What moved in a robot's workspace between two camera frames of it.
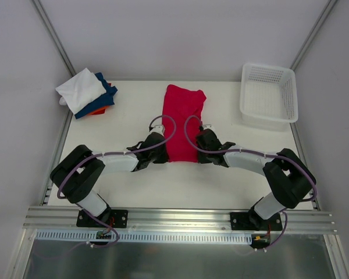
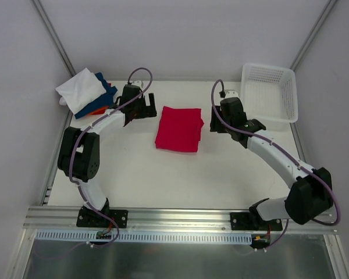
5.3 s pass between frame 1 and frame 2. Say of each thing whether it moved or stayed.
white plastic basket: stayed
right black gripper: moved
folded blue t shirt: stayed
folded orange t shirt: stayed
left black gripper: moved
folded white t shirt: stayed
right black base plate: stayed
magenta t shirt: moved
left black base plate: stayed
